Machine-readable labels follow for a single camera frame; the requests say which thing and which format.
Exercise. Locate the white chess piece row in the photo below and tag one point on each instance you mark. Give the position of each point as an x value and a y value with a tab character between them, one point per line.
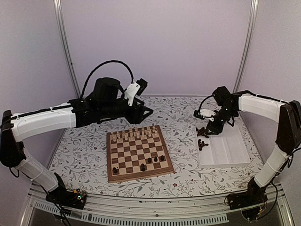
133	134

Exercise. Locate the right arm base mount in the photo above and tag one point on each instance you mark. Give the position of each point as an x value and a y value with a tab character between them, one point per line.
249	200

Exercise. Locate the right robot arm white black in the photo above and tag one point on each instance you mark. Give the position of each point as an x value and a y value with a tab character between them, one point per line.
273	123

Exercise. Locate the white plastic tray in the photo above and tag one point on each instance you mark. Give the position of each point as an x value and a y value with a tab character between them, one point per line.
225	150

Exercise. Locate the floral patterned table mat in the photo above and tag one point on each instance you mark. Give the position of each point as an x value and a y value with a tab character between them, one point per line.
81	158

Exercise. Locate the aluminium front rail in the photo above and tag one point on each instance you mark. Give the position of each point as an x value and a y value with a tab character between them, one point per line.
212	210

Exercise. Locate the dark chess pieces in tray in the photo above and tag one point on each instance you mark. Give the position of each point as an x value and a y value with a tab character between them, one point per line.
201	134

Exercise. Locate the dark king piece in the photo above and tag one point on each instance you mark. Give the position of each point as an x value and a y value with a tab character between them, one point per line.
143	167

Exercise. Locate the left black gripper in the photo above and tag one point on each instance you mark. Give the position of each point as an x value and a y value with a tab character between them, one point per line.
132	117

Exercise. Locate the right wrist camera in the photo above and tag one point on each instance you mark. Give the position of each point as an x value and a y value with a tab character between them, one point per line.
204	114

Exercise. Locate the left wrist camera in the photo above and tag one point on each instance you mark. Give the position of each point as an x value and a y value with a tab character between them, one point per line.
135	89

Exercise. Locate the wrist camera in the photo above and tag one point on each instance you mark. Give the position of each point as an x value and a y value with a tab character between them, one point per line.
204	114
135	89

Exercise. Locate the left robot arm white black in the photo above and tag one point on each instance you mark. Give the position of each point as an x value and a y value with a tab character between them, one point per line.
18	127

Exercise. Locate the wooden chess board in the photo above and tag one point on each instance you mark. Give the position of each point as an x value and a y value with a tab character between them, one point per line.
128	156

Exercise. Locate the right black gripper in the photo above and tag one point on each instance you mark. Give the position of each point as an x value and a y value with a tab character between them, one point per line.
216	130

